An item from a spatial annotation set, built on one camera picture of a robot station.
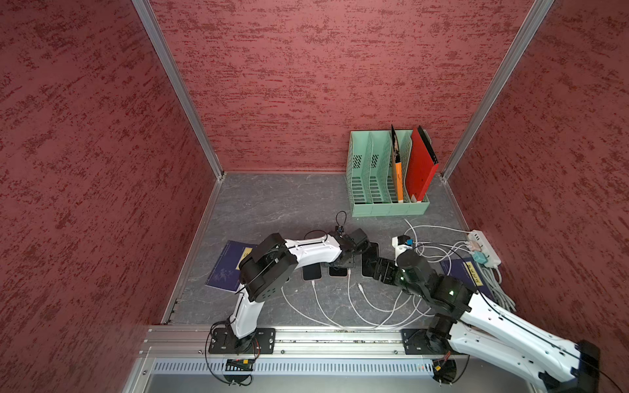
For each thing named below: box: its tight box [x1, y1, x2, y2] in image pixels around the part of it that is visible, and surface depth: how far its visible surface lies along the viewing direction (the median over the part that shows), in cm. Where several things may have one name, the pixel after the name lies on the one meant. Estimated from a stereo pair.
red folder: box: [406, 126, 440, 203], surface depth 99 cm
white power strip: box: [468, 230, 503, 267], surface depth 94 cm
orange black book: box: [391, 123, 404, 204], surface depth 92 cm
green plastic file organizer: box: [344, 129, 430, 217], surface depth 106 cm
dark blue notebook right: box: [439, 257, 496, 301], surface depth 89 cm
